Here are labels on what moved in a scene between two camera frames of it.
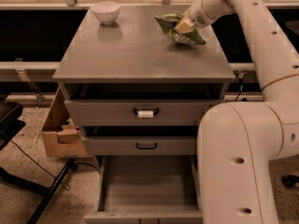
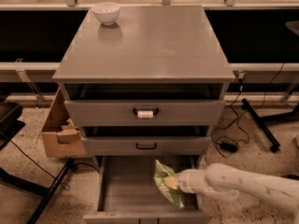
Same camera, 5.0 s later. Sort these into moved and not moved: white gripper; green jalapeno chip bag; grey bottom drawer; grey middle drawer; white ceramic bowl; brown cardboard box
Moved: white gripper; green jalapeno chip bag
Not moved: grey middle drawer; grey bottom drawer; brown cardboard box; white ceramic bowl
